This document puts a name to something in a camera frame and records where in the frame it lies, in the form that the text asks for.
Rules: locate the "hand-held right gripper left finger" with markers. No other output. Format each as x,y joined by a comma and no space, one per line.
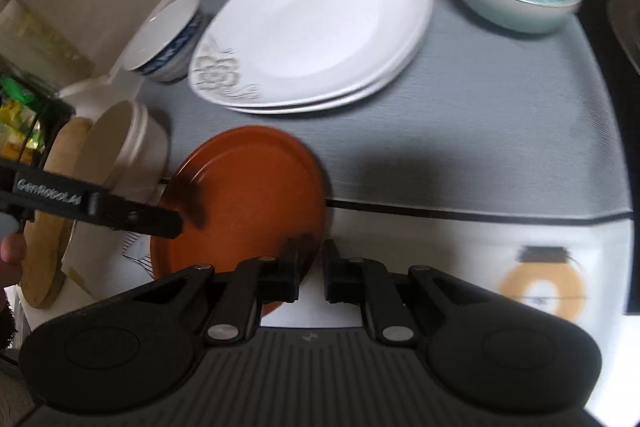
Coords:
292,257

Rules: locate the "white floral square plate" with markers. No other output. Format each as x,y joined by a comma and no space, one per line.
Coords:
350,94
320,27

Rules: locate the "yellow and green snack packets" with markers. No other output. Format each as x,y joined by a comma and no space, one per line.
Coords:
15,122

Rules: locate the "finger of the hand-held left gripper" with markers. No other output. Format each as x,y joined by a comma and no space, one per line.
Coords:
150,217

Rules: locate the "brown round plate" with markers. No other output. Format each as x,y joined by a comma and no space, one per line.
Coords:
240,202

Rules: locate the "beige ceramic jar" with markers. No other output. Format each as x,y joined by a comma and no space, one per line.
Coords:
125,152

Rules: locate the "blue and white patterned bowl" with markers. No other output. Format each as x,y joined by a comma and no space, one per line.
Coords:
165,42

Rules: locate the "grey table mat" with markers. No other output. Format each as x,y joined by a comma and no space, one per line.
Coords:
450,117

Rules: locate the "round wooden board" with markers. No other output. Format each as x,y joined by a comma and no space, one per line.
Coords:
45,217

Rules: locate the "person's left hand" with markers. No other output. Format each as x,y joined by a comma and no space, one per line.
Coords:
11,252

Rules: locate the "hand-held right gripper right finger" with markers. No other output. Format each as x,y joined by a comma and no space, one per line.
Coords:
330,257

